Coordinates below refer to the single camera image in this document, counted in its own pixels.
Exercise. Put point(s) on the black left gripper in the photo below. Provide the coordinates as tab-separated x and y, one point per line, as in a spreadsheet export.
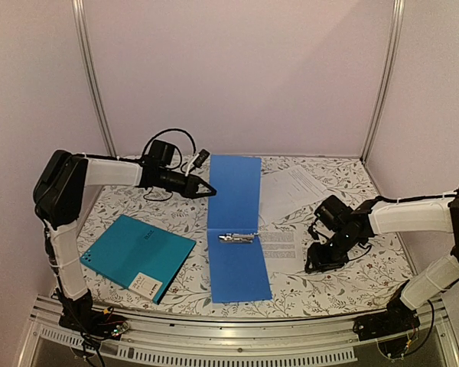
191	186

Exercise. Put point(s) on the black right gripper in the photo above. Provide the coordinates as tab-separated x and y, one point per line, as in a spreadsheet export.
320	261

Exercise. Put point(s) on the printed paper sheet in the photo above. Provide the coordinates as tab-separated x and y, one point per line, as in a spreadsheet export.
283	192
283	251

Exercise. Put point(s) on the blue ring binder folder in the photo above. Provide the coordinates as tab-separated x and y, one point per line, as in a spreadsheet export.
237	266

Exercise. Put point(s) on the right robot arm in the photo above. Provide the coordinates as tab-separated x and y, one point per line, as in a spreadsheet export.
379	216

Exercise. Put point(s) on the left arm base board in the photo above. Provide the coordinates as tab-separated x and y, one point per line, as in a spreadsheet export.
102	324

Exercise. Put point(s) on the right arm base board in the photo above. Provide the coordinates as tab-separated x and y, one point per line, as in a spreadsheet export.
385	323

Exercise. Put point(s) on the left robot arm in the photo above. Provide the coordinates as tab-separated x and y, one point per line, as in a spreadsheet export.
58	198

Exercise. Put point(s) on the floral table cloth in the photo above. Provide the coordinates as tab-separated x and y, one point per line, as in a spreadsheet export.
362	285

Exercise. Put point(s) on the teal box with label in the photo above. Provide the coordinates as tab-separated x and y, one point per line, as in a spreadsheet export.
138	257

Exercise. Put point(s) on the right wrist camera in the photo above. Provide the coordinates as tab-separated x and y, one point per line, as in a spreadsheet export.
316	235

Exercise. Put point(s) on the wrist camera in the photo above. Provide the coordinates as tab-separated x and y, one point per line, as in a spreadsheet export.
196	161
316	235

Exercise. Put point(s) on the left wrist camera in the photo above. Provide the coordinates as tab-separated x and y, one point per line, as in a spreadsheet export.
196	161

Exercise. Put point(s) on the aluminium front rail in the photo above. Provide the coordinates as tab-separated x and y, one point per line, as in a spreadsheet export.
165	339

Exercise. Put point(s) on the left aluminium frame post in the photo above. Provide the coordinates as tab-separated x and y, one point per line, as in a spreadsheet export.
79	16

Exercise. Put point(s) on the aluminium frame post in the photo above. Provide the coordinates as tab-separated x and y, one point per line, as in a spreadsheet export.
79	16
385	80

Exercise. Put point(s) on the right aluminium frame post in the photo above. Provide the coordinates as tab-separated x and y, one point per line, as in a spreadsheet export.
385	80

